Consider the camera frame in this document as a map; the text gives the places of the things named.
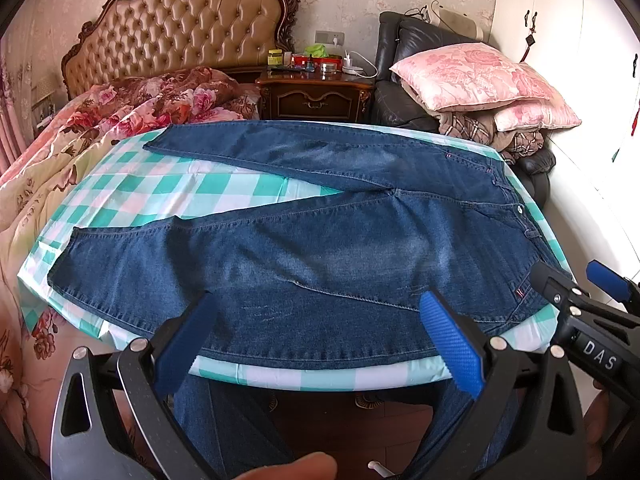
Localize red box on nightstand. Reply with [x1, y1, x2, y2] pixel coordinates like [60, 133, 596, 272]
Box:
[291, 53, 344, 72]

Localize wall power outlet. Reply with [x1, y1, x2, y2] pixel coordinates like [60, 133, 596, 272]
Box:
[314, 30, 345, 47]

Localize dark wooden nightstand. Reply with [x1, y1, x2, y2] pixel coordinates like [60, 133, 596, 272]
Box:
[255, 70, 374, 124]

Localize green crumpled bag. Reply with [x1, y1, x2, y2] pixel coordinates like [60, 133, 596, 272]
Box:
[304, 44, 329, 58]

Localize right hand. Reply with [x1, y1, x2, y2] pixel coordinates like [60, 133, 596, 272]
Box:
[584, 380, 610, 476]

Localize white charger with cable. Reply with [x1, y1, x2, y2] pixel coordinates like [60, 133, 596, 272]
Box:
[342, 50, 378, 79]

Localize blue denim jeans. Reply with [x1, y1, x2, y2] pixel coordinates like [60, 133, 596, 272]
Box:
[48, 122, 558, 370]

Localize large pink floral pillow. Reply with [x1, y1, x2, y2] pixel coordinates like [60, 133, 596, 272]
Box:
[390, 42, 553, 102]

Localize operator leg in jeans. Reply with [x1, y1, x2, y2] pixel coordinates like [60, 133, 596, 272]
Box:
[174, 375, 474, 479]

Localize left hand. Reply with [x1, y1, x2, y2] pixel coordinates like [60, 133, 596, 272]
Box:
[236, 452, 337, 480]

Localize black leather armchair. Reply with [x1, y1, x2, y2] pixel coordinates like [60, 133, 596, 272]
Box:
[372, 11, 559, 206]

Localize floral pink bed quilt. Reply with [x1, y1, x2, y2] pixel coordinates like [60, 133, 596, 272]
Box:
[1, 66, 259, 460]

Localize lower pink pillow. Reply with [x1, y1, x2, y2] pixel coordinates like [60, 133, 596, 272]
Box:
[494, 96, 582, 131]

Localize tufted tan leather headboard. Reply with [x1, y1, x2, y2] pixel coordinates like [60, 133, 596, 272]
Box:
[61, 0, 300, 98]

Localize yellow lidded jar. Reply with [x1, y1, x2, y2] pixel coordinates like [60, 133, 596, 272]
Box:
[267, 49, 284, 67]

